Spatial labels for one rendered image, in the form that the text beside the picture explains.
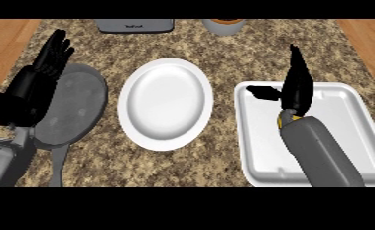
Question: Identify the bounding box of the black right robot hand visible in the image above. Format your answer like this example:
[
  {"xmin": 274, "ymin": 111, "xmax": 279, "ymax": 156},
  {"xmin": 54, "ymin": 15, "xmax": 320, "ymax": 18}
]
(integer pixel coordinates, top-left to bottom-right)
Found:
[{"xmin": 245, "ymin": 44, "xmax": 316, "ymax": 117}]

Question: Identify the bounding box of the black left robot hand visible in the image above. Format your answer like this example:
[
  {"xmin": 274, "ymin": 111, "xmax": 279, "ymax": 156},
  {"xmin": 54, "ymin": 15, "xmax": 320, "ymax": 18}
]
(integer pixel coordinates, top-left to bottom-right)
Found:
[{"xmin": 0, "ymin": 29, "xmax": 77, "ymax": 128}]

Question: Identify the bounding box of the yellow lemon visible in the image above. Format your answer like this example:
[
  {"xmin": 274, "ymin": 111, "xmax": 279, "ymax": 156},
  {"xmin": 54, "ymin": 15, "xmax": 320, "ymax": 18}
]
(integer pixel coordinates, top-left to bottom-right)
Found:
[{"xmin": 277, "ymin": 114, "xmax": 303, "ymax": 130}]

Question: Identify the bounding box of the white rectangular tray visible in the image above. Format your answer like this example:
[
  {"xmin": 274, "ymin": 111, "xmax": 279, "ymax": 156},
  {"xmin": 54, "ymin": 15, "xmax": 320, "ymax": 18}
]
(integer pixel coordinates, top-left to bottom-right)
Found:
[{"xmin": 233, "ymin": 81, "xmax": 375, "ymax": 188}]

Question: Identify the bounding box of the white oval plate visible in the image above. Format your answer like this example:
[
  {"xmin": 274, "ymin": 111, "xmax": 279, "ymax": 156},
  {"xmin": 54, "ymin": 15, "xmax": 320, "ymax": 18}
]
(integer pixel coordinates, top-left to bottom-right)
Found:
[{"xmin": 116, "ymin": 57, "xmax": 215, "ymax": 152}]

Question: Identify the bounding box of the grey frying pan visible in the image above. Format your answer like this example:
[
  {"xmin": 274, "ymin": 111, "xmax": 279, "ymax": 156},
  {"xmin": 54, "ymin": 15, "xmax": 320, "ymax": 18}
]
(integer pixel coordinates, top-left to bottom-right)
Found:
[{"xmin": 31, "ymin": 62, "xmax": 109, "ymax": 188}]

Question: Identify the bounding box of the grey round container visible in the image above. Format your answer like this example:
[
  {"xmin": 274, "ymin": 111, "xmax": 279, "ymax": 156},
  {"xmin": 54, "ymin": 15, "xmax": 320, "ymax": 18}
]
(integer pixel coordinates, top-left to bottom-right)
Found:
[{"xmin": 201, "ymin": 19, "xmax": 248, "ymax": 37}]

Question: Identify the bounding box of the grey appliance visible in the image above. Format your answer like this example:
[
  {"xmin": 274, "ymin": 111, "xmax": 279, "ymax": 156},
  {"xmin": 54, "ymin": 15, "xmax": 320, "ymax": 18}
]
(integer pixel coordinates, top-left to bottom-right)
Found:
[{"xmin": 93, "ymin": 19, "xmax": 176, "ymax": 35}]

